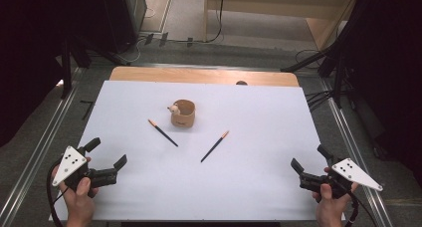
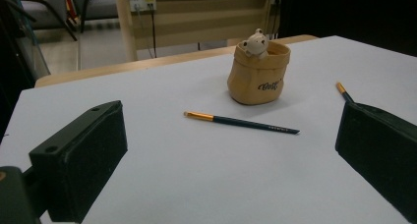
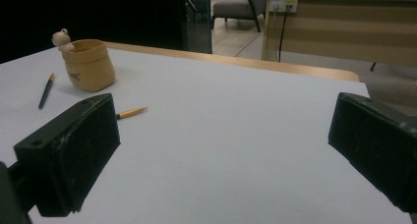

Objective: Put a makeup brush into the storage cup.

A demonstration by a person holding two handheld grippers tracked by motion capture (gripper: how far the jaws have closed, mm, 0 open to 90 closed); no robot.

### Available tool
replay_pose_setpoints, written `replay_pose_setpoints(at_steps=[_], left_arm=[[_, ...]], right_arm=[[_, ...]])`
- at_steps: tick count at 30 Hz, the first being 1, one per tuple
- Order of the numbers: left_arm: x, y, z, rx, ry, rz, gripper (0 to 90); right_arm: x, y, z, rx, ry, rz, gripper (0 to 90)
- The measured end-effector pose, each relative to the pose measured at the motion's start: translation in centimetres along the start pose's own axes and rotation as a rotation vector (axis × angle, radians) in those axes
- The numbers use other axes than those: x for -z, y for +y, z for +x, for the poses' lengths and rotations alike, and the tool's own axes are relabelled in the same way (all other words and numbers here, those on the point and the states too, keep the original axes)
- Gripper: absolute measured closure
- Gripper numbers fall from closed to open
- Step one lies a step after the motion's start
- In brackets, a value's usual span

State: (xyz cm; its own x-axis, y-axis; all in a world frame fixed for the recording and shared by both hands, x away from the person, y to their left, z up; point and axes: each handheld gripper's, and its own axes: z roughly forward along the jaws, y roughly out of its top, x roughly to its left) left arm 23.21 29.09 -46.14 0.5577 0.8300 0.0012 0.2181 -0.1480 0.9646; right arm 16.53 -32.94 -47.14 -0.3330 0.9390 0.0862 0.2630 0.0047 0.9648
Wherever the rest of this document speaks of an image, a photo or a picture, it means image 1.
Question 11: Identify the person's left hand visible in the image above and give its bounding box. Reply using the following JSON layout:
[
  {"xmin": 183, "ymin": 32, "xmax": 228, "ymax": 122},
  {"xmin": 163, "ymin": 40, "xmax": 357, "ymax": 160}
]
[{"xmin": 53, "ymin": 157, "xmax": 101, "ymax": 227}]

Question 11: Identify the white board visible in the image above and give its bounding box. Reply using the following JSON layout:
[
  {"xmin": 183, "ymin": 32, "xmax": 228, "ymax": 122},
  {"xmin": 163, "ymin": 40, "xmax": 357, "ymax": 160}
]
[{"xmin": 49, "ymin": 80, "xmax": 346, "ymax": 222}]

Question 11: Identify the black metal stand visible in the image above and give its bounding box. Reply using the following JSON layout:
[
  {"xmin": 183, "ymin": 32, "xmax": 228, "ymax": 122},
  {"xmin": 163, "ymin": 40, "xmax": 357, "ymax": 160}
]
[
  {"xmin": 59, "ymin": 34, "xmax": 93, "ymax": 101},
  {"xmin": 280, "ymin": 37, "xmax": 349, "ymax": 111}
]

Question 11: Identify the right hand-held gripper black cable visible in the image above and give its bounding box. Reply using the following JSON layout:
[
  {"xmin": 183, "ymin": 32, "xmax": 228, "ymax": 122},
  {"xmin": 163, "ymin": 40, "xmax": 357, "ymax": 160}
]
[{"xmin": 343, "ymin": 189, "xmax": 360, "ymax": 227}]

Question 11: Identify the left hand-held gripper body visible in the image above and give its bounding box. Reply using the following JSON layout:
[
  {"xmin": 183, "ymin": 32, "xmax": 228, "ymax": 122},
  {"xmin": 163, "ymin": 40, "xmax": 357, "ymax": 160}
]
[{"xmin": 52, "ymin": 145, "xmax": 119, "ymax": 199}]

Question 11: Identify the light wooden furniture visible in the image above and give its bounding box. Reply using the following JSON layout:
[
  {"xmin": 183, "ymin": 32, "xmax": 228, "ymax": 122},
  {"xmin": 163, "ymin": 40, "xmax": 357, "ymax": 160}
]
[{"xmin": 202, "ymin": 0, "xmax": 361, "ymax": 51}]

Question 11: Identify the dark cabinet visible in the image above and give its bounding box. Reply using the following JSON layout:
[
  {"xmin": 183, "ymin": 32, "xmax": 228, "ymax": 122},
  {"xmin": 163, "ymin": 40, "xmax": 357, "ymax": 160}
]
[{"xmin": 99, "ymin": 0, "xmax": 148, "ymax": 54}]

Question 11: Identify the hanging black cable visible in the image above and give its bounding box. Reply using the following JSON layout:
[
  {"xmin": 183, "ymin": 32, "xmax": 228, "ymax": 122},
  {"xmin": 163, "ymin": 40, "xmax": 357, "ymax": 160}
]
[{"xmin": 203, "ymin": 0, "xmax": 227, "ymax": 44}]

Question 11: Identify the thin black cable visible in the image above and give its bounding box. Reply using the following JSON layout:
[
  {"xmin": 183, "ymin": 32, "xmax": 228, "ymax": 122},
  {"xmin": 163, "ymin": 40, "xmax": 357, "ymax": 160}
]
[{"xmin": 351, "ymin": 191, "xmax": 380, "ymax": 227}]

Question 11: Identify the person's right hand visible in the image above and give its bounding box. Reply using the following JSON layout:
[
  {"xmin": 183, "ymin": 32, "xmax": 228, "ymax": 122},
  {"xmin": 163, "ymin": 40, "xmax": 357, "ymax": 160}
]
[{"xmin": 312, "ymin": 166, "xmax": 360, "ymax": 227}]

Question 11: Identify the dark curtain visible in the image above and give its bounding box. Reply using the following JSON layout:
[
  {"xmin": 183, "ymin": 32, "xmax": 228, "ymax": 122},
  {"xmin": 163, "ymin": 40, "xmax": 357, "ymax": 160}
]
[
  {"xmin": 0, "ymin": 0, "xmax": 104, "ymax": 148},
  {"xmin": 342, "ymin": 0, "xmax": 422, "ymax": 188}
]

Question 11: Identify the bundle of black cables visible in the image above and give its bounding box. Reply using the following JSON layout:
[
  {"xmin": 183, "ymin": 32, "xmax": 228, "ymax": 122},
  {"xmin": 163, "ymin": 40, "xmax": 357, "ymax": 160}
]
[{"xmin": 305, "ymin": 89, "xmax": 336, "ymax": 113}]

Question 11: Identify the left hand-held gripper black cable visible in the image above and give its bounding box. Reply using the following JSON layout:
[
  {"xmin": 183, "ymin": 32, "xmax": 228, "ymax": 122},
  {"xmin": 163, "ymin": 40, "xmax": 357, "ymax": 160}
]
[{"xmin": 46, "ymin": 158, "xmax": 68, "ymax": 227}]

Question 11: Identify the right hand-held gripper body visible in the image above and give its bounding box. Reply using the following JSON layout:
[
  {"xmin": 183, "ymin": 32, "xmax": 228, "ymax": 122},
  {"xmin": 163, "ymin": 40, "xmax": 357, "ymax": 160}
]
[{"xmin": 299, "ymin": 157, "xmax": 384, "ymax": 200}]

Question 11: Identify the black pencil with orange end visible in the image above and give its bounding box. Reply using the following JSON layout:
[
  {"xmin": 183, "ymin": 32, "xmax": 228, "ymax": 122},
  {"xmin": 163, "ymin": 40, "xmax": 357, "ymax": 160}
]
[
  {"xmin": 200, "ymin": 129, "xmax": 230, "ymax": 163},
  {"xmin": 147, "ymin": 118, "xmax": 179, "ymax": 148}
]

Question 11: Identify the wooden table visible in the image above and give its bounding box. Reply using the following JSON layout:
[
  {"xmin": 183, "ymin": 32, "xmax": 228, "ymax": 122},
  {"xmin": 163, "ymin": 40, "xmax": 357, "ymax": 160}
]
[{"xmin": 108, "ymin": 66, "xmax": 301, "ymax": 88}]

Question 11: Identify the metal floor rail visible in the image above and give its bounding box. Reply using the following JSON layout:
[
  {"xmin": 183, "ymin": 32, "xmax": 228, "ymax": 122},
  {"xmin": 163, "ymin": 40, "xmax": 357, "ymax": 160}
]
[
  {"xmin": 0, "ymin": 67, "xmax": 85, "ymax": 227},
  {"xmin": 318, "ymin": 77, "xmax": 394, "ymax": 227}
]

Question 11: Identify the hand-held gripper black cable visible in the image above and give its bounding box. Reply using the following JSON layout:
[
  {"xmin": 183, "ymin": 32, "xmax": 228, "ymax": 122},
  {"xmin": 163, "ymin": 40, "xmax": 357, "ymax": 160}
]
[
  {"xmin": 46, "ymin": 158, "xmax": 68, "ymax": 227},
  {"xmin": 343, "ymin": 189, "xmax": 360, "ymax": 227}
]

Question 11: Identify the wooden cup with small figure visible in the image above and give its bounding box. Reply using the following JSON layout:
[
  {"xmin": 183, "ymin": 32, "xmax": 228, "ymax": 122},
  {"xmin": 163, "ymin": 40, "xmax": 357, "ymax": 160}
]
[{"xmin": 167, "ymin": 99, "xmax": 196, "ymax": 128}]

